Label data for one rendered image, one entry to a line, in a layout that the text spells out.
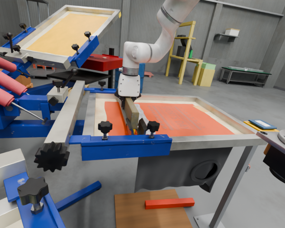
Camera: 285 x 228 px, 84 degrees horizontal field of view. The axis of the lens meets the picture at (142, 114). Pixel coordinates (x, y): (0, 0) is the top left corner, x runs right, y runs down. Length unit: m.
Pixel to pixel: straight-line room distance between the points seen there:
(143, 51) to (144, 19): 7.44
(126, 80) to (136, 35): 7.27
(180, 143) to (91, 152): 0.32
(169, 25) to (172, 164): 0.56
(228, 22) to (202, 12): 1.43
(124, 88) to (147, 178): 0.43
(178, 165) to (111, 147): 0.38
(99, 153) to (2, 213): 0.25
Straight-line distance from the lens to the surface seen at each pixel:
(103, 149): 0.53
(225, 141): 0.73
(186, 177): 0.90
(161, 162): 0.74
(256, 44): 10.73
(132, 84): 0.74
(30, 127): 0.84
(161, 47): 0.71
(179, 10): 0.58
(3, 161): 0.45
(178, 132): 0.74
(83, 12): 1.88
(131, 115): 0.61
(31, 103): 0.79
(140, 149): 0.55
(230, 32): 9.06
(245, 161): 1.21
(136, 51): 0.63
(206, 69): 7.07
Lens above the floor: 1.30
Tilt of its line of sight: 24 degrees down
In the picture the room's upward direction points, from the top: 8 degrees clockwise
